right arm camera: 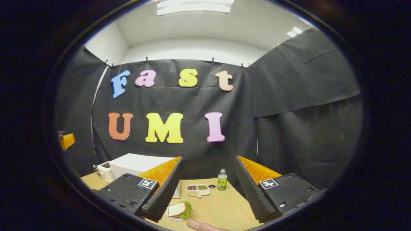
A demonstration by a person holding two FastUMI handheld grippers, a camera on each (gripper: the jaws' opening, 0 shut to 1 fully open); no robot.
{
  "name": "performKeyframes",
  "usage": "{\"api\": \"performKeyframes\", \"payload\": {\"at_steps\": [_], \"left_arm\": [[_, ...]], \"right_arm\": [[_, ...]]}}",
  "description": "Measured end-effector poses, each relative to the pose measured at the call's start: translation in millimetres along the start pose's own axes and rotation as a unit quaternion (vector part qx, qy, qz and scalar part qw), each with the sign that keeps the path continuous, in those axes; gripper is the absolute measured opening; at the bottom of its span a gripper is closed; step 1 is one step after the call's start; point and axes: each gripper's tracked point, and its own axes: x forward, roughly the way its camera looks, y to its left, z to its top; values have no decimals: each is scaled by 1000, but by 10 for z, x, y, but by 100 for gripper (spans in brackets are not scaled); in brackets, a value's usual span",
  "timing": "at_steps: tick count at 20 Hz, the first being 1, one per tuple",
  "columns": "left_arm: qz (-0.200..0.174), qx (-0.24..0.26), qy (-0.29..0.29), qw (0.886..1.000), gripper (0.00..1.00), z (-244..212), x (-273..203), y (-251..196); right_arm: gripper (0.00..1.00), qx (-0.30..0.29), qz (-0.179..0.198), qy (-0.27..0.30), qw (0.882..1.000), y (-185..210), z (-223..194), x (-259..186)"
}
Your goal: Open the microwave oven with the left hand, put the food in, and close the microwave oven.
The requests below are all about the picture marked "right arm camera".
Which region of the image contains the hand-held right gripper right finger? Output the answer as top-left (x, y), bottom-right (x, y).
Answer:
top-left (235, 156), bottom-right (323, 224)

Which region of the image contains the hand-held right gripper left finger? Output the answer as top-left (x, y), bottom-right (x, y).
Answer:
top-left (93, 156), bottom-right (183, 223)

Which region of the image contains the sandwich with lettuce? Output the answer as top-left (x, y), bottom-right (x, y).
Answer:
top-left (168, 201), bottom-right (193, 218)

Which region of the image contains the white microwave oven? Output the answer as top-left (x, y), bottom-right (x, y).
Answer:
top-left (109, 153), bottom-right (181, 199)

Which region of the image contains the white rectangular tray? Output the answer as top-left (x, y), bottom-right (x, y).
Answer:
top-left (166, 203), bottom-right (185, 222)

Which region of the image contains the green drink bottle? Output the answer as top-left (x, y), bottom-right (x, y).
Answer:
top-left (217, 169), bottom-right (228, 191)

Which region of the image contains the divided dish with grains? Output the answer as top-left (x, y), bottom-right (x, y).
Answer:
top-left (186, 184), bottom-right (211, 198)

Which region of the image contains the white toaster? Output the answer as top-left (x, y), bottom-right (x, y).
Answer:
top-left (97, 161), bottom-right (116, 184)

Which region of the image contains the black backdrop cloth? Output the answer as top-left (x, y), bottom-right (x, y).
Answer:
top-left (55, 28), bottom-right (363, 193)

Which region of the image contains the long ceiling light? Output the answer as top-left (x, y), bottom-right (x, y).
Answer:
top-left (157, 0), bottom-right (235, 17)

